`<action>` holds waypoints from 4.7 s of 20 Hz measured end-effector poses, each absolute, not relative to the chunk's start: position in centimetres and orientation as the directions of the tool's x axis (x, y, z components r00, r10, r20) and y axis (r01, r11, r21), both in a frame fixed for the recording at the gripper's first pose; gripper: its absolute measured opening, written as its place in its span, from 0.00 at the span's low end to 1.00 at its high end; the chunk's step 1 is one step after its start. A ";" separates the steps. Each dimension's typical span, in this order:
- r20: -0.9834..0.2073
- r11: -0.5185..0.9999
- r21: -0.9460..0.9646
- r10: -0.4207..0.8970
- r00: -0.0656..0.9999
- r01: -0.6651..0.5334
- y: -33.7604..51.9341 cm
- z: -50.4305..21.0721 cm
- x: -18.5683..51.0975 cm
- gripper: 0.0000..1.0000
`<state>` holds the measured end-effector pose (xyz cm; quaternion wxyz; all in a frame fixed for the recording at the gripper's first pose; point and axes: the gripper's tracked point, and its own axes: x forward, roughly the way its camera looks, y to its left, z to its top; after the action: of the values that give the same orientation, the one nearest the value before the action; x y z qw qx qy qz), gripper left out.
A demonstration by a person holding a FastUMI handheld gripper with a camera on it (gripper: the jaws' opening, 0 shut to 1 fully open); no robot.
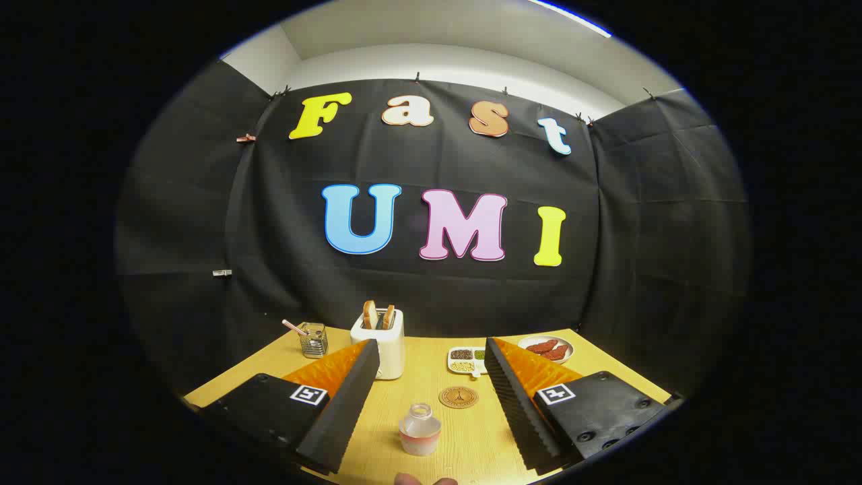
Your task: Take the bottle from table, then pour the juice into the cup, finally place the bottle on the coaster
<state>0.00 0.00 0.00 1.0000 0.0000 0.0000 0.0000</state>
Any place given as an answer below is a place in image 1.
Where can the wooden table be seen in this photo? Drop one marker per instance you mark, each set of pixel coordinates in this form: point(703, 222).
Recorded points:
point(431, 377)

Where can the pink straw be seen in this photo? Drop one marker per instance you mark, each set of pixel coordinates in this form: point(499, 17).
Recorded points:
point(293, 327)

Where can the clear glass juice bottle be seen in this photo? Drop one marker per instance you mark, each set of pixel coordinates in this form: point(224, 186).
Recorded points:
point(419, 431)

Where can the round cork coaster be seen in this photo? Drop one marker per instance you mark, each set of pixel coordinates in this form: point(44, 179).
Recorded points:
point(458, 397)

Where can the white divided grain dish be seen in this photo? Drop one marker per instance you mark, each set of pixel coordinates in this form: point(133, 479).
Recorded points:
point(462, 360)

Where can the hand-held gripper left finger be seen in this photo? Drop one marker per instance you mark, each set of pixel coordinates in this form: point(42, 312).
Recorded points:
point(340, 417)

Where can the black backdrop cloth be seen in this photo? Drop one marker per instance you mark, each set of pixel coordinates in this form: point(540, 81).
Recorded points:
point(417, 289)

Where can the red meat piece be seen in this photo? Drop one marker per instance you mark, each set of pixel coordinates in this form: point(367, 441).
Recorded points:
point(556, 353)
point(541, 346)

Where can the white toaster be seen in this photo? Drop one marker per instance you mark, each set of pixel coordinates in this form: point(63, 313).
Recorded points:
point(390, 350)

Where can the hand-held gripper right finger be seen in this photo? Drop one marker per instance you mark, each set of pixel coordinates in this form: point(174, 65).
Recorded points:
point(522, 417)

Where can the white round plate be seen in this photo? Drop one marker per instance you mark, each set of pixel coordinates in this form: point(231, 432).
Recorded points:
point(564, 343)

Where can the toasted bread slice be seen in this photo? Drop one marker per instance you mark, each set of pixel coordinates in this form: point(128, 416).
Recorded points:
point(388, 316)
point(369, 315)

